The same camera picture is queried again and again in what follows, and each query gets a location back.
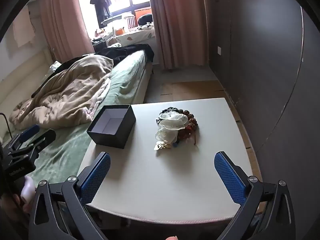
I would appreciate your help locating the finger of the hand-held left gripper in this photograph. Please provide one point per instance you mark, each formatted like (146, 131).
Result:
(45, 137)
(30, 130)

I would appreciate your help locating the dark grey wardrobe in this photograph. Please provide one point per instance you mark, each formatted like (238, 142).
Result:
(250, 55)

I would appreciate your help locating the striped box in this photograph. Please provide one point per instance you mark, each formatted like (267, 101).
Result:
(130, 22)

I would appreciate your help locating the black round cushion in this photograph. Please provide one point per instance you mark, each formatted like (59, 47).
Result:
(145, 19)

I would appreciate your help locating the gold butterfly brooch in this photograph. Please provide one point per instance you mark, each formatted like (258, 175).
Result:
(161, 146)

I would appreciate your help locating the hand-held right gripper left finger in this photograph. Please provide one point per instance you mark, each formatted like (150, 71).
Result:
(96, 177)

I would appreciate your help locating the orange box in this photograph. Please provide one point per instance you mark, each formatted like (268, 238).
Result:
(142, 12)

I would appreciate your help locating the black clothing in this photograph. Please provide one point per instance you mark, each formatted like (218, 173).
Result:
(125, 51)

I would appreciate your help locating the person's left hand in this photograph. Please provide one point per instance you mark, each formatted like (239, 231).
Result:
(26, 190)

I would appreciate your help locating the flat cardboard sheet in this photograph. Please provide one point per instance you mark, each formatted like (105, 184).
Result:
(190, 90)

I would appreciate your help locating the cream padded headboard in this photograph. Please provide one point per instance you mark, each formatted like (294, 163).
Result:
(22, 80)

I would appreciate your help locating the beige blanket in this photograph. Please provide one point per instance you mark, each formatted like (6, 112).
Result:
(70, 90)

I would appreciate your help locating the hanging dark garment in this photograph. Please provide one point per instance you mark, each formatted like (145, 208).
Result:
(101, 2)

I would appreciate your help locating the pink curtain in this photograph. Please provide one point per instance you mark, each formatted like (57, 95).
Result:
(65, 25)
(180, 25)

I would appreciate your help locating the printed white sheet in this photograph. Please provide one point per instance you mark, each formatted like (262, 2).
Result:
(135, 36)

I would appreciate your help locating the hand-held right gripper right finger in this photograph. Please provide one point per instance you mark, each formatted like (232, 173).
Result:
(228, 177)

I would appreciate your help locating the black square box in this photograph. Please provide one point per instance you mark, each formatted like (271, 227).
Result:
(110, 137)

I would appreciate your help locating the person's right hand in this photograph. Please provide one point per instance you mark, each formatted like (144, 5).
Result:
(171, 238)

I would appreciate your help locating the white wall socket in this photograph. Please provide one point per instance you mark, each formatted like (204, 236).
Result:
(219, 50)

